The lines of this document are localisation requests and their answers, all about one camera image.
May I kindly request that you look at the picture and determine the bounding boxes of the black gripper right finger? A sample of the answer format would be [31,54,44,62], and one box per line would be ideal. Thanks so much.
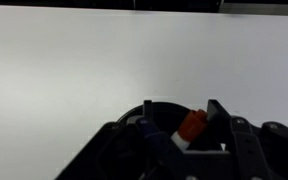
[207,98,288,180]

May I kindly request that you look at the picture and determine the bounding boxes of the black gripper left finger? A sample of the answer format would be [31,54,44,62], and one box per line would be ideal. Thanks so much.
[55,99,185,180]

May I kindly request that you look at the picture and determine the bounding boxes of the marker with red cap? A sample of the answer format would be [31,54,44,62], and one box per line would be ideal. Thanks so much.
[170,109,209,151]

